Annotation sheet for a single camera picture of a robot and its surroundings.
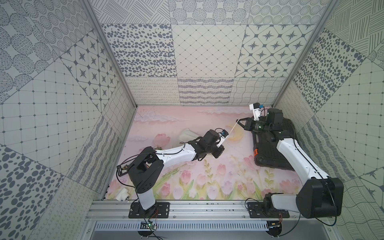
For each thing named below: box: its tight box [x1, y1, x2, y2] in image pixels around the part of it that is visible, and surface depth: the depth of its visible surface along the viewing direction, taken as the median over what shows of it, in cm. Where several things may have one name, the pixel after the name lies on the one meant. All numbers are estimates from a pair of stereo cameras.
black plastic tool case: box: [252, 118, 296, 171], surface depth 64 cm
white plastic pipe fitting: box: [115, 187, 130, 202], surface depth 77 cm
